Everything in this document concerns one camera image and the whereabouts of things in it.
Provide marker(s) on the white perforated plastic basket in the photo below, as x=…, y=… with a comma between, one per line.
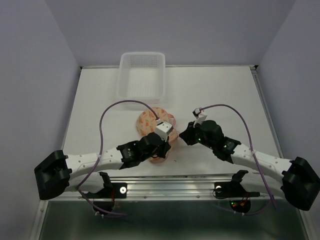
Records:
x=142, y=77

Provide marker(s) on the aluminium mounting rail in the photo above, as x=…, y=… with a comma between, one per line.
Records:
x=158, y=188

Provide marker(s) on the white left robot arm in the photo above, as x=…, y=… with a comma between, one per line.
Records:
x=59, y=173

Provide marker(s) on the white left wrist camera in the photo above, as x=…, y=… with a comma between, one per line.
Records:
x=163, y=129

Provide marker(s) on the orange floral round laundry bag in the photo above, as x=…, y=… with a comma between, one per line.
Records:
x=146, y=123

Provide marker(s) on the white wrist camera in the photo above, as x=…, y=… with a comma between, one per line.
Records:
x=200, y=116
x=163, y=129

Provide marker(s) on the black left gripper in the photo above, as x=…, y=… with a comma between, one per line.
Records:
x=165, y=146

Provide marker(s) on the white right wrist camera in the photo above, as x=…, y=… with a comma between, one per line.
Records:
x=200, y=116

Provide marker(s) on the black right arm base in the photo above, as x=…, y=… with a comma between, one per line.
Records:
x=233, y=189

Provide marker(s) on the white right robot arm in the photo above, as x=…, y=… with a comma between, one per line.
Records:
x=294, y=180

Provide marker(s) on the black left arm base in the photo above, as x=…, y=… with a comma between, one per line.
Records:
x=103, y=201

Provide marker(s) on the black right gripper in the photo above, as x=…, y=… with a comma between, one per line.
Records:
x=187, y=135

